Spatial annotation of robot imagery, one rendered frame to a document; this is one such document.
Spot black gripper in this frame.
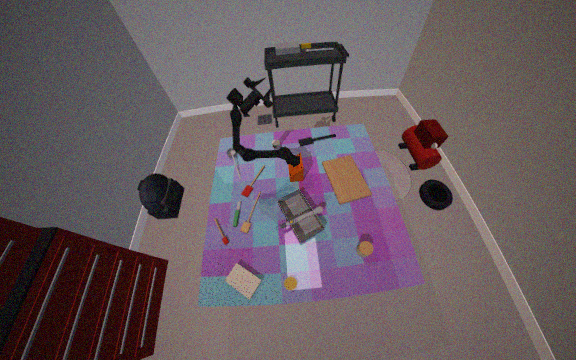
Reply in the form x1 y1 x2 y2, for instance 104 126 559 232
244 77 274 108

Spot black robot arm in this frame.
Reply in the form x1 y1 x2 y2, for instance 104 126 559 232
226 88 300 167

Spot yellow flat disc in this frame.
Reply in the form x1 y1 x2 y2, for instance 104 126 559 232
284 276 297 290

